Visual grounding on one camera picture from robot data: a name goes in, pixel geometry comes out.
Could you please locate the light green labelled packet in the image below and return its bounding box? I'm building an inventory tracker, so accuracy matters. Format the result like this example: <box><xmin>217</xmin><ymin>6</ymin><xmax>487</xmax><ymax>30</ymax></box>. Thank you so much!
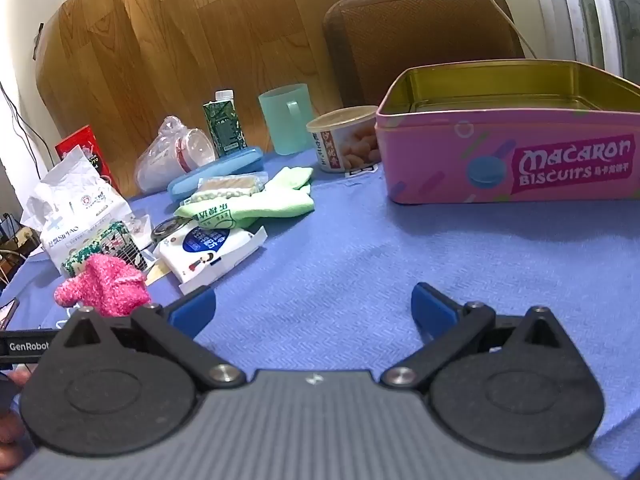
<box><xmin>174</xmin><ymin>200</ymin><xmax>241</xmax><ymax>231</ymax></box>

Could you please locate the wooden board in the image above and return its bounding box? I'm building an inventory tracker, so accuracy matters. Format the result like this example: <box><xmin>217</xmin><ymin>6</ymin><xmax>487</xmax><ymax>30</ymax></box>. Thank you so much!
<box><xmin>35</xmin><ymin>0</ymin><xmax>351</xmax><ymax>201</ymax></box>

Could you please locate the blue tablecloth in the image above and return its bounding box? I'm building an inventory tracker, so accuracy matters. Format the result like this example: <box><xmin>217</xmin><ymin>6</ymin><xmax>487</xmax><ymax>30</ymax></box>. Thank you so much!
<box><xmin>0</xmin><ymin>150</ymin><xmax>640</xmax><ymax>480</ymax></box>

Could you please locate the white power cable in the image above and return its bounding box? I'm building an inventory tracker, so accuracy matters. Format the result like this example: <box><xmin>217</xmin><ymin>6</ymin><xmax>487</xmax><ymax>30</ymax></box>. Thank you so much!
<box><xmin>462</xmin><ymin>0</ymin><xmax>538</xmax><ymax>58</ymax></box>

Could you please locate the round snack can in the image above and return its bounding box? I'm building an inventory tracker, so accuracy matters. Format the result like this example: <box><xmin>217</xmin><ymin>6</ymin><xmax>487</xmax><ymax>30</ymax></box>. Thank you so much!
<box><xmin>306</xmin><ymin>105</ymin><xmax>381</xmax><ymax>173</ymax></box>

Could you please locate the pink biscuit tin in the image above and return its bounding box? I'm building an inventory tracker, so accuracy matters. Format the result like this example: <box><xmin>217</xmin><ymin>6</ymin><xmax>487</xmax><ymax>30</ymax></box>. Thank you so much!
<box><xmin>376</xmin><ymin>59</ymin><xmax>640</xmax><ymax>206</ymax></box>

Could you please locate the clear biscuit packet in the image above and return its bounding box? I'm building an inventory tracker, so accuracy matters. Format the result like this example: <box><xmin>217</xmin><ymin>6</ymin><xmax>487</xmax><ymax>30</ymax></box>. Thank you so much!
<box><xmin>192</xmin><ymin>172</ymin><xmax>268</xmax><ymax>206</ymax></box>

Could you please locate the green plastic cup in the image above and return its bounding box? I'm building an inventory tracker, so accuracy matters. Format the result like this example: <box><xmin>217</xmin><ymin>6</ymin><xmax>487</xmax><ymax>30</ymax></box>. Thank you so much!
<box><xmin>258</xmin><ymin>83</ymin><xmax>315</xmax><ymax>156</ymax></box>

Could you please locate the black cable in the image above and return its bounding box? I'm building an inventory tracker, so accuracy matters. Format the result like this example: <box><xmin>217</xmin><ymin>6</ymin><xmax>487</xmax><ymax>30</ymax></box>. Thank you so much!
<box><xmin>0</xmin><ymin>80</ymin><xmax>46</xmax><ymax>181</ymax></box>

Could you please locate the wire rack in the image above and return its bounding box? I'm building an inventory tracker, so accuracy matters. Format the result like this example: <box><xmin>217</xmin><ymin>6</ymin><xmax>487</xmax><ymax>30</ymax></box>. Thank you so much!
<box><xmin>0</xmin><ymin>212</ymin><xmax>36</xmax><ymax>286</ymax></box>

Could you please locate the pink fluffy cloth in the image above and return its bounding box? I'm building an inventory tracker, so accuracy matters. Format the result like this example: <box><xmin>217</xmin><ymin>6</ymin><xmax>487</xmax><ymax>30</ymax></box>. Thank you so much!
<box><xmin>54</xmin><ymin>254</ymin><xmax>152</xmax><ymax>318</ymax></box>

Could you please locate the window with metal frame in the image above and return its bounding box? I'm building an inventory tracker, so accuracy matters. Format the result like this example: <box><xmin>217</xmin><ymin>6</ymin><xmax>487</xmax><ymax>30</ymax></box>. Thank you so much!
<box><xmin>527</xmin><ymin>0</ymin><xmax>640</xmax><ymax>83</ymax></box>

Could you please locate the blue plastic case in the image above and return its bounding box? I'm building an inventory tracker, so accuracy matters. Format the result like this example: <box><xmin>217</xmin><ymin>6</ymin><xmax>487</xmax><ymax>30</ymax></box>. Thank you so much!
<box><xmin>167</xmin><ymin>146</ymin><xmax>264</xmax><ymax>202</ymax></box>

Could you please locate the brown chair back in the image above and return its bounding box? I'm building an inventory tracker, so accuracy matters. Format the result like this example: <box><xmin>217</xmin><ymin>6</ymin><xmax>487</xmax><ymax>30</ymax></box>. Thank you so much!
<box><xmin>322</xmin><ymin>0</ymin><xmax>526</xmax><ymax>111</ymax></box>

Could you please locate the green drink carton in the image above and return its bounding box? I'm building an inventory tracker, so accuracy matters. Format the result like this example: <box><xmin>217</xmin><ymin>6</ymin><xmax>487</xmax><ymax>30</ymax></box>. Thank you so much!
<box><xmin>202</xmin><ymin>89</ymin><xmax>248</xmax><ymax>158</ymax></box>

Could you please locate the person's left hand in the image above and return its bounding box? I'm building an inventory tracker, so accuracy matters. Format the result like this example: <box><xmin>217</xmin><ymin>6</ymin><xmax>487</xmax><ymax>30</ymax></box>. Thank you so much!
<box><xmin>0</xmin><ymin>367</ymin><xmax>38</xmax><ymax>467</ymax></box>

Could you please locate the plastic cup in clear bag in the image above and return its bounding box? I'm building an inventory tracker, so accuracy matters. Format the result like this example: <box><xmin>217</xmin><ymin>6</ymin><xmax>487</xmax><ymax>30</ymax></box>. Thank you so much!
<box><xmin>134</xmin><ymin>116</ymin><xmax>218</xmax><ymax>193</ymax></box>

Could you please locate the white blue tissue pack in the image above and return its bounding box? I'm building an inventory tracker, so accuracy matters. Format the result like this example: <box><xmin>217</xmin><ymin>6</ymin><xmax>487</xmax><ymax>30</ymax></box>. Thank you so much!
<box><xmin>152</xmin><ymin>222</ymin><xmax>268</xmax><ymax>296</ymax></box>

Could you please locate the black round lid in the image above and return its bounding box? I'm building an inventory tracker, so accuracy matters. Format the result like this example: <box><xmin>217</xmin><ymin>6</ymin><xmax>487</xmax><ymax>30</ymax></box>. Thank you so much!
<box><xmin>151</xmin><ymin>219</ymin><xmax>188</xmax><ymax>238</ymax></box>

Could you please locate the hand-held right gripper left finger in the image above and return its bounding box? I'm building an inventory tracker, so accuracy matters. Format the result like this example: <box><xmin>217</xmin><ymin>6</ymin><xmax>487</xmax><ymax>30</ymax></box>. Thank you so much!
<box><xmin>55</xmin><ymin>285</ymin><xmax>248</xmax><ymax>392</ymax></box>

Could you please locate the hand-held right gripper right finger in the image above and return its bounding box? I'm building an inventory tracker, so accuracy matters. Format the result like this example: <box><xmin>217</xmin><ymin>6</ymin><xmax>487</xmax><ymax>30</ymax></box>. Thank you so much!
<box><xmin>380</xmin><ymin>282</ymin><xmax>578</xmax><ymax>391</ymax></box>

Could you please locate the red snack packet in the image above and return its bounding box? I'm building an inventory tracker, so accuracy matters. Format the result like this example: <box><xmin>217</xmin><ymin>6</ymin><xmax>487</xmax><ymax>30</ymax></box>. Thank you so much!
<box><xmin>55</xmin><ymin>125</ymin><xmax>121</xmax><ymax>196</ymax></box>

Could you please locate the white paper bag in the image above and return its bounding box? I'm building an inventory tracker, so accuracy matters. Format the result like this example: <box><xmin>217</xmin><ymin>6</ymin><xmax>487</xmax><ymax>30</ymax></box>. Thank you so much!
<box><xmin>21</xmin><ymin>146</ymin><xmax>132</xmax><ymax>276</ymax></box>

